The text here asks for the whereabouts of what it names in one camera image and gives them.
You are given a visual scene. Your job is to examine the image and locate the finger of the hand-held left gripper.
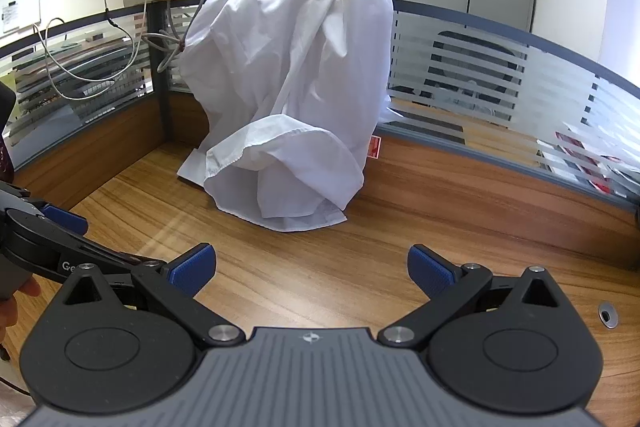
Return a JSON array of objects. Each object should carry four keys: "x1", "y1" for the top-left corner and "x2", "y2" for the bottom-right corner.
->
[
  {"x1": 30, "y1": 205, "x2": 89, "y2": 234},
  {"x1": 52, "y1": 231, "x2": 168, "y2": 284}
]

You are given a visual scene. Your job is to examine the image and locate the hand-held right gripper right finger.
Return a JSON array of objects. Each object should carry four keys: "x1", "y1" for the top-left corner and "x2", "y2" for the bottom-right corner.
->
[{"x1": 377, "y1": 245, "x2": 561, "y2": 350}]

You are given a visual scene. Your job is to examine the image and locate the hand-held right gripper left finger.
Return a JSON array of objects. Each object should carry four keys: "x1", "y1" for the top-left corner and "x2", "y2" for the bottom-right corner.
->
[{"x1": 62, "y1": 243, "x2": 247, "y2": 348}]

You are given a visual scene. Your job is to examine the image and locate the white shirt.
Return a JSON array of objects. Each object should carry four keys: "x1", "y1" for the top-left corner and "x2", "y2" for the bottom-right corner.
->
[{"x1": 177, "y1": 0, "x2": 401, "y2": 233}]

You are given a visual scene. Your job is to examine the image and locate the person's left hand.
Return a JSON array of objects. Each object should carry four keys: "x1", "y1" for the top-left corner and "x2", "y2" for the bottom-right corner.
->
[{"x1": 0, "y1": 279, "x2": 42, "y2": 348}]

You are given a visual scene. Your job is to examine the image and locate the red printed papers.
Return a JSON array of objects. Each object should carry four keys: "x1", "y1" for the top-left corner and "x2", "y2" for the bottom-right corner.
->
[{"x1": 537, "y1": 132, "x2": 631, "y2": 198}]

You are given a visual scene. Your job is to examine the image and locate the whiteboard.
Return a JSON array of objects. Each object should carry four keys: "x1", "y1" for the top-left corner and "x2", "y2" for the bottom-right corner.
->
[{"x1": 0, "y1": 0, "x2": 42, "y2": 38}]

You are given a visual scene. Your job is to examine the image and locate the black office chair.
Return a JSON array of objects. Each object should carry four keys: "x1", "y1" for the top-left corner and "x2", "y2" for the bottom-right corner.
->
[{"x1": 425, "y1": 29, "x2": 521, "y2": 110}]

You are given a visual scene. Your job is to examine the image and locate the dark partition post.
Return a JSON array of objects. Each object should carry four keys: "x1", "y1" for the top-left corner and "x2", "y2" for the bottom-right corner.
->
[{"x1": 146, "y1": 0, "x2": 172, "y2": 146}]

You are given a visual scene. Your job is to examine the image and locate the white cable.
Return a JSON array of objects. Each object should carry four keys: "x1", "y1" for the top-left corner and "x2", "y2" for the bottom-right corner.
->
[{"x1": 32, "y1": 0, "x2": 161, "y2": 100}]

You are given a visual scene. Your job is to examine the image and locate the grey cable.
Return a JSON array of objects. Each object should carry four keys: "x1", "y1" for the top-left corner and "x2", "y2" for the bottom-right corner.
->
[{"x1": 142, "y1": 0, "x2": 207, "y2": 74}]

